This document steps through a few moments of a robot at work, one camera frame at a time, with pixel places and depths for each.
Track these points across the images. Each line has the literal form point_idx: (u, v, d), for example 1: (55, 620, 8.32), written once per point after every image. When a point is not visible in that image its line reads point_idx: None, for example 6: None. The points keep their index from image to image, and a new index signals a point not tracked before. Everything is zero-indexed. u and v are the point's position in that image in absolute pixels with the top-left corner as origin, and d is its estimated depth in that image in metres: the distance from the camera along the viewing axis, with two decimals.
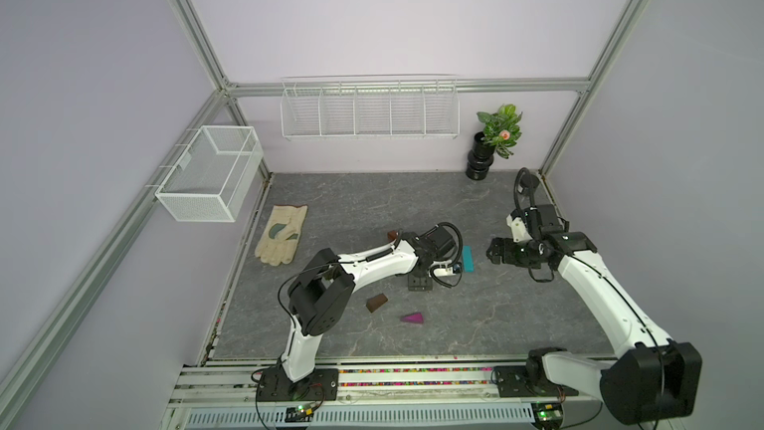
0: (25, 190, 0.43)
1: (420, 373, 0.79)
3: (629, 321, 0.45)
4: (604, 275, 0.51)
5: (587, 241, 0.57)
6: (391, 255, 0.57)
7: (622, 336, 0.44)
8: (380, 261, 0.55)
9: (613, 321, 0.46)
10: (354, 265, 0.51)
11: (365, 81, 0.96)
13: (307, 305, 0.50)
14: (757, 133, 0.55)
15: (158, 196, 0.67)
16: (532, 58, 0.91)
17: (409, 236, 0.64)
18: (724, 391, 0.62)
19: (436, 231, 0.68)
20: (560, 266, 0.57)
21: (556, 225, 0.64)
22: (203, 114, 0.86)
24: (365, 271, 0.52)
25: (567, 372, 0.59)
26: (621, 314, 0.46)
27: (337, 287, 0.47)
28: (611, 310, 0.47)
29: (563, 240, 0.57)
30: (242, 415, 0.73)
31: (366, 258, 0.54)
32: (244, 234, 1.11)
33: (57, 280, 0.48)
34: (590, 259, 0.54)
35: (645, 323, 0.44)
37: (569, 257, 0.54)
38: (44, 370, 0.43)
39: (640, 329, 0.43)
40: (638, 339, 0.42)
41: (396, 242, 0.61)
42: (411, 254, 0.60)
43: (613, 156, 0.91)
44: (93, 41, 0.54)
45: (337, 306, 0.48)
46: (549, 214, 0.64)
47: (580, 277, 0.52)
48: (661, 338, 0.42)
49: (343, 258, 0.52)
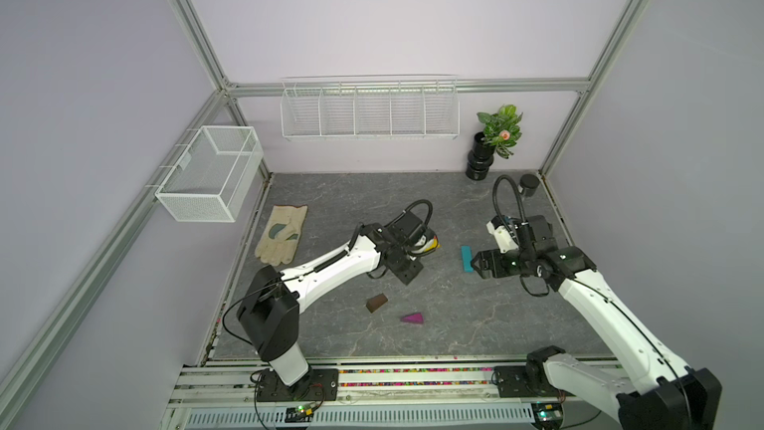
0: (26, 190, 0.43)
1: (420, 373, 0.79)
3: (646, 351, 0.43)
4: (610, 300, 0.49)
5: (586, 258, 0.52)
6: (342, 261, 0.51)
7: (642, 370, 0.42)
8: (332, 269, 0.49)
9: (629, 351, 0.44)
10: (300, 281, 0.46)
11: (365, 81, 0.96)
13: (258, 326, 0.45)
14: (757, 133, 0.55)
15: (157, 195, 0.66)
16: (533, 58, 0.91)
17: (371, 228, 0.59)
18: (724, 393, 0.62)
19: (403, 217, 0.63)
20: (562, 289, 0.54)
21: (550, 241, 0.61)
22: (203, 114, 0.86)
24: (315, 284, 0.47)
25: (571, 379, 0.59)
26: (637, 344, 0.44)
27: (280, 308, 0.42)
28: (626, 338, 0.44)
29: (563, 261, 0.54)
30: (243, 415, 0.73)
31: (313, 269, 0.48)
32: (244, 234, 1.11)
33: (57, 280, 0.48)
34: (592, 281, 0.51)
35: (662, 353, 0.42)
37: (572, 281, 0.52)
38: (44, 371, 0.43)
39: (658, 360, 0.42)
40: (659, 372, 0.41)
41: (350, 242, 0.55)
42: (371, 250, 0.54)
43: (613, 156, 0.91)
44: (93, 42, 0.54)
45: (289, 326, 0.44)
46: (541, 228, 0.60)
47: (588, 303, 0.50)
48: (679, 367, 0.41)
49: (285, 277, 0.46)
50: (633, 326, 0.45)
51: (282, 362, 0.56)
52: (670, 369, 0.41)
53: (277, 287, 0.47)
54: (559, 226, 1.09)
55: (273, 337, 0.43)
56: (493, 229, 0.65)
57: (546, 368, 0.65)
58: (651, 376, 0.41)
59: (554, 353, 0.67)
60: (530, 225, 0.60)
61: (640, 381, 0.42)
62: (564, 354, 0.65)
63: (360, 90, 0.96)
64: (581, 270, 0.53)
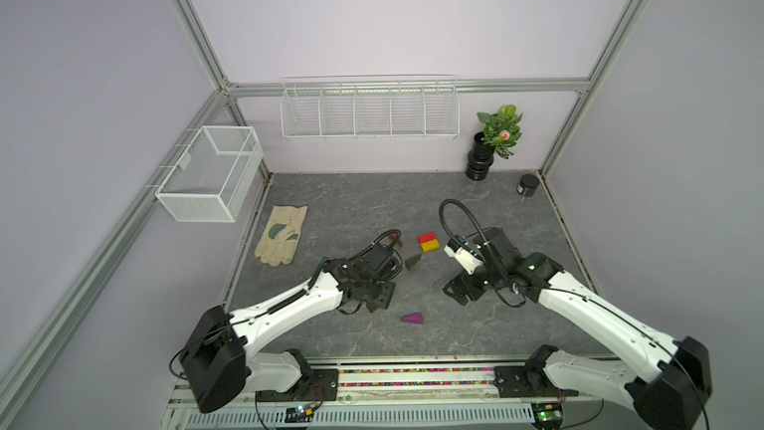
0: (25, 190, 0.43)
1: (420, 373, 0.79)
3: (637, 339, 0.44)
4: (587, 298, 0.50)
5: (551, 261, 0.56)
6: (303, 300, 0.49)
7: (641, 359, 0.43)
8: (288, 310, 0.47)
9: (623, 343, 0.45)
10: (250, 323, 0.43)
11: (365, 81, 0.96)
13: (197, 378, 0.42)
14: (756, 133, 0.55)
15: (157, 196, 0.66)
16: (533, 58, 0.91)
17: (336, 265, 0.57)
18: (726, 393, 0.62)
19: (371, 250, 0.63)
20: (541, 299, 0.54)
21: (513, 252, 0.61)
22: (203, 114, 0.86)
24: (266, 326, 0.44)
25: (576, 380, 0.59)
26: (628, 335, 0.45)
27: (223, 356, 0.39)
28: (617, 332, 0.45)
29: (532, 272, 0.55)
30: (243, 415, 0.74)
31: (269, 310, 0.46)
32: (244, 234, 1.11)
33: (57, 280, 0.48)
34: (564, 284, 0.52)
35: (652, 337, 0.44)
37: (548, 290, 0.52)
38: (43, 371, 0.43)
39: (651, 345, 0.43)
40: (656, 357, 0.42)
41: (309, 282, 0.52)
42: (332, 289, 0.52)
43: (613, 156, 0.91)
44: (93, 42, 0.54)
45: (236, 377, 0.42)
46: (503, 242, 0.61)
47: (569, 307, 0.50)
48: (669, 345, 0.43)
49: (235, 319, 0.43)
50: (618, 319, 0.46)
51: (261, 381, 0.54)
52: (665, 350, 0.42)
53: (223, 330, 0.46)
54: (559, 226, 1.09)
55: (216, 387, 0.40)
56: (453, 253, 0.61)
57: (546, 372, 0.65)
58: (652, 363, 0.42)
59: (548, 353, 0.67)
60: (492, 242, 0.60)
61: (644, 370, 0.43)
62: (562, 352, 0.65)
63: (360, 90, 0.96)
64: (552, 275, 0.54)
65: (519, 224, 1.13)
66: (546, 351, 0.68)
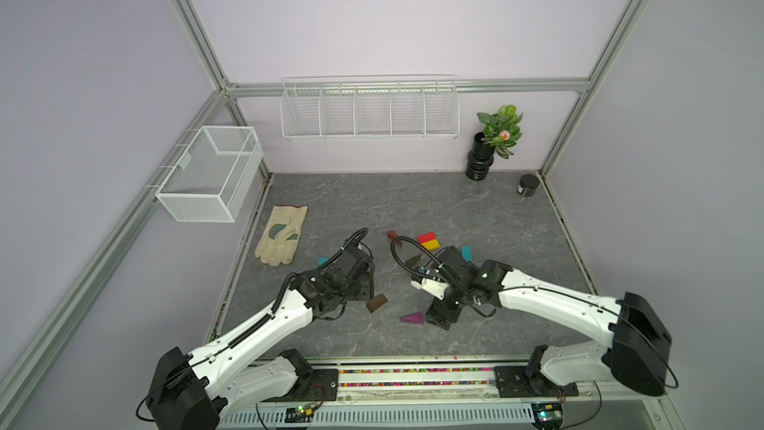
0: (25, 190, 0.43)
1: (420, 373, 0.79)
3: (587, 311, 0.47)
4: (537, 287, 0.53)
5: (500, 265, 0.59)
6: (269, 324, 0.47)
7: (596, 328, 0.45)
8: (253, 341, 0.45)
9: (577, 319, 0.47)
10: (212, 360, 0.42)
11: (365, 81, 0.96)
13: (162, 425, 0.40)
14: (756, 133, 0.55)
15: (157, 195, 0.66)
16: (533, 58, 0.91)
17: (302, 280, 0.54)
18: (727, 393, 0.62)
19: (341, 257, 0.60)
20: (502, 301, 0.56)
21: (469, 266, 0.64)
22: (203, 114, 0.86)
24: (231, 360, 0.42)
25: (570, 372, 0.59)
26: (577, 310, 0.48)
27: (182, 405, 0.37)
28: (568, 311, 0.48)
29: (485, 281, 0.58)
30: (242, 415, 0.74)
31: (230, 342, 0.44)
32: (244, 234, 1.11)
33: (57, 280, 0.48)
34: (514, 281, 0.55)
35: (596, 305, 0.47)
37: (504, 294, 0.55)
38: (43, 371, 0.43)
39: (598, 312, 0.46)
40: (606, 322, 0.45)
41: (274, 306, 0.50)
42: (299, 308, 0.50)
43: (613, 155, 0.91)
44: (93, 42, 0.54)
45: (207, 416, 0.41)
46: (457, 257, 0.64)
47: (524, 302, 0.53)
48: (612, 306, 0.46)
49: (192, 359, 0.41)
50: (566, 299, 0.49)
51: (253, 394, 0.54)
52: (611, 313, 0.45)
53: (186, 371, 0.45)
54: (559, 226, 1.09)
55: None
56: (420, 285, 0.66)
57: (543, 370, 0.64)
58: (605, 329, 0.44)
59: (541, 355, 0.67)
60: (446, 263, 0.63)
61: (601, 337, 0.45)
62: (551, 348, 0.65)
63: (360, 90, 0.96)
64: (503, 278, 0.57)
65: (519, 224, 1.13)
66: (538, 354, 0.68)
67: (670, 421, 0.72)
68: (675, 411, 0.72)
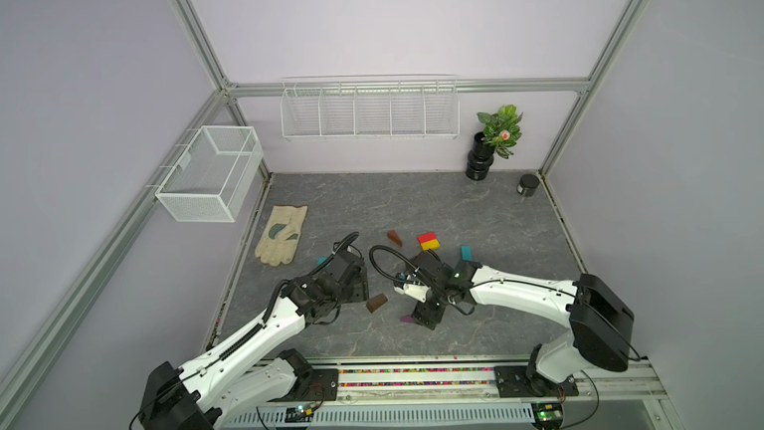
0: (25, 190, 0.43)
1: (420, 373, 0.79)
3: (547, 297, 0.49)
4: (502, 279, 0.56)
5: (470, 262, 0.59)
6: (259, 334, 0.47)
7: (554, 312, 0.48)
8: (245, 351, 0.45)
9: (539, 304, 0.49)
10: (203, 374, 0.41)
11: (365, 81, 0.96)
13: None
14: (756, 133, 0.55)
15: (158, 195, 0.66)
16: (533, 58, 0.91)
17: (292, 287, 0.54)
18: (727, 393, 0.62)
19: (332, 262, 0.60)
20: (476, 297, 0.58)
21: (443, 267, 0.67)
22: (203, 114, 0.86)
24: (222, 372, 0.42)
25: (559, 366, 0.60)
26: (538, 296, 0.50)
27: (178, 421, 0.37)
28: (531, 299, 0.50)
29: (458, 281, 0.60)
30: (243, 415, 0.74)
31: (220, 353, 0.44)
32: (244, 234, 1.11)
33: (58, 280, 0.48)
34: (482, 278, 0.58)
35: (554, 289, 0.49)
37: (475, 290, 0.57)
38: (44, 371, 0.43)
39: (555, 295, 0.48)
40: (563, 304, 0.47)
41: (264, 315, 0.49)
42: (290, 317, 0.50)
43: (614, 155, 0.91)
44: (93, 41, 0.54)
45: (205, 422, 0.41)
46: (429, 260, 0.66)
47: (492, 295, 0.56)
48: (568, 289, 0.48)
49: (185, 373, 0.41)
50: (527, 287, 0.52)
51: (250, 398, 0.53)
52: (568, 295, 0.47)
53: (177, 385, 0.45)
54: (559, 226, 1.09)
55: None
56: (402, 290, 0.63)
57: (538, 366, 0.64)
58: (563, 312, 0.46)
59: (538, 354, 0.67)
60: (421, 266, 0.65)
61: (560, 318, 0.48)
62: (545, 345, 0.66)
63: (360, 90, 0.96)
64: (473, 276, 0.59)
65: (519, 224, 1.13)
66: (536, 355, 0.68)
67: (670, 421, 0.72)
68: (674, 411, 0.72)
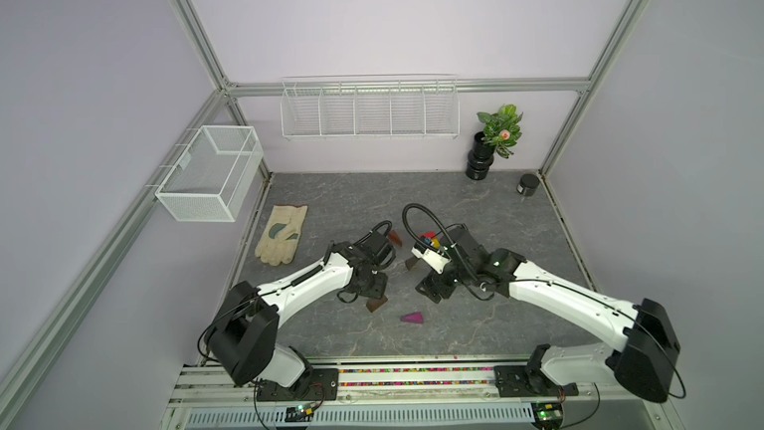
0: (26, 190, 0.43)
1: (420, 373, 0.79)
3: (601, 313, 0.46)
4: (552, 282, 0.51)
5: (514, 255, 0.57)
6: (320, 274, 0.53)
7: (608, 330, 0.45)
8: (310, 283, 0.51)
9: (590, 319, 0.46)
10: (278, 294, 0.46)
11: (365, 81, 0.96)
13: (231, 348, 0.43)
14: (756, 134, 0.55)
15: (158, 195, 0.66)
16: (532, 58, 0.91)
17: (342, 247, 0.61)
18: (728, 393, 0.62)
19: (370, 237, 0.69)
20: (511, 291, 0.55)
21: (479, 250, 0.62)
22: (203, 114, 0.86)
24: (291, 296, 0.47)
25: (568, 371, 0.59)
26: (592, 309, 0.47)
27: (258, 322, 0.42)
28: (582, 309, 0.47)
29: (496, 268, 0.56)
30: (242, 415, 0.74)
31: (291, 284, 0.49)
32: (244, 234, 1.11)
33: (58, 280, 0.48)
34: (528, 273, 0.54)
35: (613, 307, 0.46)
37: (516, 283, 0.53)
38: (44, 371, 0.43)
39: (613, 314, 0.45)
40: (621, 325, 0.44)
41: (324, 257, 0.57)
42: (344, 265, 0.57)
43: (614, 155, 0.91)
44: (92, 41, 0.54)
45: (267, 344, 0.44)
46: (470, 241, 0.61)
47: (535, 294, 0.52)
48: (629, 310, 0.45)
49: (263, 291, 0.46)
50: (581, 297, 0.48)
51: (273, 368, 0.54)
52: (627, 317, 0.44)
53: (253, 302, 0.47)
54: (559, 226, 1.09)
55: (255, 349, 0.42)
56: (422, 254, 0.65)
57: (543, 368, 0.64)
58: (619, 333, 0.43)
59: (543, 353, 0.67)
60: (460, 243, 0.59)
61: (613, 339, 0.44)
62: (553, 347, 0.66)
63: (359, 90, 0.96)
64: (515, 268, 0.55)
65: (519, 224, 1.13)
66: (540, 352, 0.68)
67: (670, 420, 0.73)
68: (674, 411, 0.72)
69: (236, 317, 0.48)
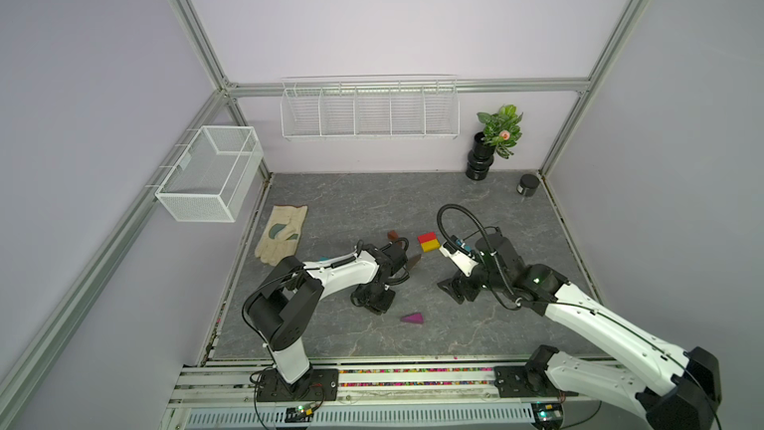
0: (24, 190, 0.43)
1: (420, 373, 0.79)
3: (649, 354, 0.44)
4: (596, 311, 0.49)
5: (557, 274, 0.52)
6: (353, 263, 0.58)
7: (653, 373, 0.43)
8: (347, 268, 0.56)
9: (635, 358, 0.44)
10: (320, 271, 0.51)
11: (365, 81, 0.96)
13: (271, 318, 0.46)
14: (756, 134, 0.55)
15: (158, 195, 0.66)
16: (532, 58, 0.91)
17: (370, 247, 0.66)
18: (727, 393, 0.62)
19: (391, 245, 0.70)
20: (548, 312, 0.53)
21: (518, 261, 0.59)
22: (203, 114, 0.86)
24: (330, 277, 0.51)
25: (580, 385, 0.59)
26: (639, 349, 0.44)
27: (303, 294, 0.46)
28: (627, 345, 0.45)
29: (537, 288, 0.54)
30: (242, 415, 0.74)
31: (330, 264, 0.54)
32: (244, 234, 1.11)
33: (57, 280, 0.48)
34: (571, 297, 0.52)
35: (663, 350, 0.44)
37: (559, 305, 0.51)
38: (43, 371, 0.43)
39: (663, 358, 0.43)
40: (668, 371, 0.42)
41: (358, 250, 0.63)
42: (374, 261, 0.62)
43: (614, 156, 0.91)
44: (92, 41, 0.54)
45: (304, 316, 0.47)
46: (507, 251, 0.57)
47: (576, 321, 0.50)
48: (679, 356, 0.43)
49: (307, 266, 0.51)
50: (629, 333, 0.46)
51: (286, 356, 0.56)
52: (675, 362, 0.42)
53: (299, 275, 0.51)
54: (559, 226, 1.09)
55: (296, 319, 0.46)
56: (451, 254, 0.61)
57: (550, 378, 0.64)
58: (665, 378, 0.41)
59: (548, 356, 0.67)
60: (499, 252, 0.57)
61: (657, 383, 0.43)
62: (561, 354, 0.65)
63: (360, 90, 0.96)
64: (557, 288, 0.53)
65: (519, 224, 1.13)
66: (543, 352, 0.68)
67: None
68: None
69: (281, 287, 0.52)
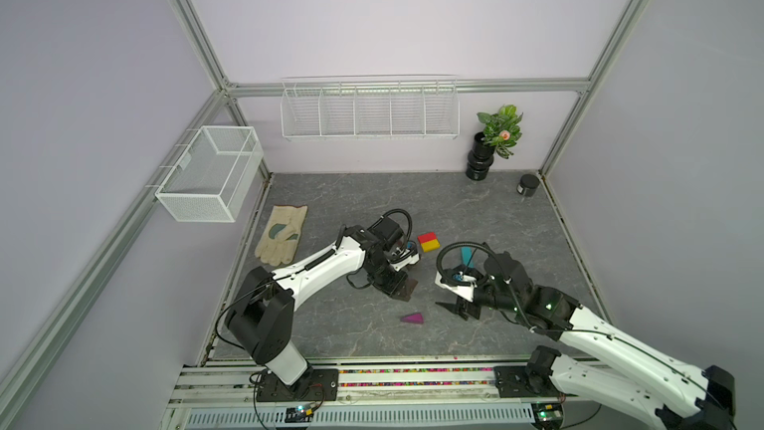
0: (24, 190, 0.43)
1: (420, 373, 0.79)
3: (670, 379, 0.44)
4: (613, 335, 0.49)
5: (566, 298, 0.54)
6: (332, 258, 0.53)
7: (676, 398, 0.43)
8: (322, 268, 0.51)
9: (657, 383, 0.45)
10: (291, 279, 0.47)
11: (365, 81, 0.96)
13: (250, 332, 0.45)
14: (755, 134, 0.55)
15: (158, 195, 0.66)
16: (532, 58, 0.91)
17: (354, 231, 0.61)
18: None
19: (382, 222, 0.69)
20: (563, 337, 0.53)
21: (529, 285, 0.57)
22: (203, 114, 0.86)
24: (305, 280, 0.48)
25: (588, 393, 0.59)
26: (661, 374, 0.44)
27: (276, 306, 0.43)
28: (648, 371, 0.45)
29: (551, 315, 0.53)
30: (242, 415, 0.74)
31: (303, 267, 0.50)
32: (244, 234, 1.11)
33: (57, 279, 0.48)
34: (585, 322, 0.51)
35: (683, 373, 0.44)
37: (576, 332, 0.50)
38: (44, 371, 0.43)
39: (685, 382, 0.43)
40: (692, 394, 0.42)
41: (337, 242, 0.57)
42: (356, 248, 0.57)
43: (613, 155, 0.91)
44: (93, 42, 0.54)
45: (284, 325, 0.45)
46: (520, 277, 0.54)
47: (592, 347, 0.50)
48: (699, 377, 0.43)
49: (278, 276, 0.47)
50: (648, 357, 0.46)
51: (281, 362, 0.56)
52: (697, 385, 0.43)
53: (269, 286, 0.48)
54: (559, 226, 1.09)
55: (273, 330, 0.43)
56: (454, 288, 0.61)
57: (554, 381, 0.64)
58: (689, 402, 0.42)
59: (551, 359, 0.66)
60: (513, 280, 0.55)
61: (681, 407, 0.43)
62: (565, 357, 0.65)
63: (360, 90, 0.96)
64: (570, 313, 0.52)
65: (519, 224, 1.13)
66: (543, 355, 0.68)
67: None
68: None
69: (254, 301, 0.49)
